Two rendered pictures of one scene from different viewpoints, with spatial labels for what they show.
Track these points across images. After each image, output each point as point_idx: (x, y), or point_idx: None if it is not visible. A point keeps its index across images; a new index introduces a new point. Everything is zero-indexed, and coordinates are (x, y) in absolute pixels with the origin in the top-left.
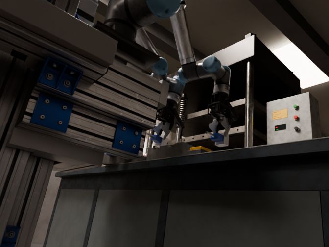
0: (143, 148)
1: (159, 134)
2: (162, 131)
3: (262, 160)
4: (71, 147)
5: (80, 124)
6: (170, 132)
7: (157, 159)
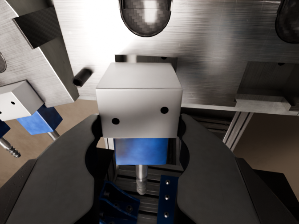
0: (288, 183)
1: (95, 140)
2: (86, 159)
3: None
4: None
5: None
6: (228, 146)
7: (225, 110)
